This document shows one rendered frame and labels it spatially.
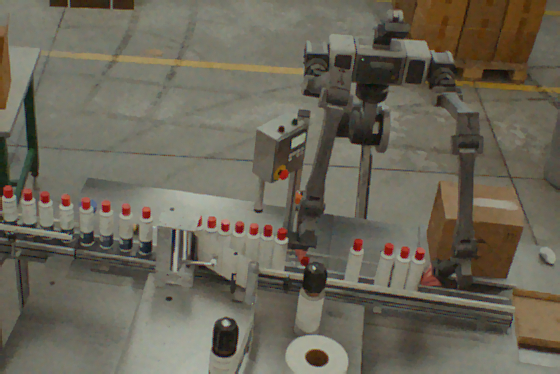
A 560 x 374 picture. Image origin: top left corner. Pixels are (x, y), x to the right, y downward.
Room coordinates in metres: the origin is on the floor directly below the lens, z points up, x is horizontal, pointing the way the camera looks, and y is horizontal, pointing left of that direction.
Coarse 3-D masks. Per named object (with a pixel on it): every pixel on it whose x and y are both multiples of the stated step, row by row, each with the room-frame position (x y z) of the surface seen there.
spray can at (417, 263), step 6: (420, 252) 2.55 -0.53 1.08; (414, 258) 2.56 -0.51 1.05; (420, 258) 2.55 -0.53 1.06; (414, 264) 2.54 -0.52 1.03; (420, 264) 2.54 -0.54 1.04; (408, 270) 2.57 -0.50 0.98; (414, 270) 2.54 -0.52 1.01; (420, 270) 2.54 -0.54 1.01; (408, 276) 2.55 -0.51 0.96; (414, 276) 2.54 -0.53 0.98; (420, 276) 2.55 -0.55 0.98; (408, 282) 2.55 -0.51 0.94; (414, 282) 2.54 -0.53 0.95; (408, 288) 2.54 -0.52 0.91; (414, 288) 2.54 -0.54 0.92
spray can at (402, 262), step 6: (402, 246) 2.57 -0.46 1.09; (402, 252) 2.55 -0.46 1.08; (408, 252) 2.55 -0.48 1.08; (396, 258) 2.56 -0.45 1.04; (402, 258) 2.55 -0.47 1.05; (408, 258) 2.55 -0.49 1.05; (396, 264) 2.55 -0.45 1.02; (402, 264) 2.54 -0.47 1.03; (408, 264) 2.54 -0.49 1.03; (396, 270) 2.54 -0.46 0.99; (402, 270) 2.54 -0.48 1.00; (396, 276) 2.54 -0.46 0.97; (402, 276) 2.54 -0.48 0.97; (396, 282) 2.54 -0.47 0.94; (402, 282) 2.54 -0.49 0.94; (396, 288) 2.54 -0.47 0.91; (402, 288) 2.54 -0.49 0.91
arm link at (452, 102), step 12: (432, 96) 3.10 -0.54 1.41; (444, 96) 3.01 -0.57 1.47; (456, 96) 2.99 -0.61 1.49; (444, 108) 3.01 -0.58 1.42; (456, 108) 2.83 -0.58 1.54; (468, 108) 2.82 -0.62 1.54; (456, 120) 2.74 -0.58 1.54; (468, 120) 2.73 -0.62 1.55; (456, 132) 2.72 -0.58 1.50; (468, 132) 2.70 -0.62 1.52; (468, 144) 2.68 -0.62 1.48
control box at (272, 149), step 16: (288, 112) 2.76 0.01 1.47; (272, 128) 2.64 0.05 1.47; (288, 128) 2.65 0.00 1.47; (304, 128) 2.69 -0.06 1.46; (256, 144) 2.63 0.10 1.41; (272, 144) 2.58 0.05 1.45; (288, 144) 2.62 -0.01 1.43; (304, 144) 2.70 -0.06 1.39; (256, 160) 2.62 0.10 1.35; (272, 160) 2.58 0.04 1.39; (272, 176) 2.58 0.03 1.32
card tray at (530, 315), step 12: (516, 300) 2.64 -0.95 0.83; (528, 300) 2.65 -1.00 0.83; (540, 300) 2.66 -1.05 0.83; (552, 300) 2.66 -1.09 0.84; (516, 312) 2.57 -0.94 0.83; (528, 312) 2.58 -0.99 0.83; (540, 312) 2.59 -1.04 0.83; (552, 312) 2.60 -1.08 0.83; (516, 324) 2.51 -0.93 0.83; (528, 324) 2.52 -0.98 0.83; (540, 324) 2.52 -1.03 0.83; (552, 324) 2.53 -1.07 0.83; (528, 336) 2.41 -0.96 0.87; (540, 336) 2.46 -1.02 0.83; (552, 336) 2.47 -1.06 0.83
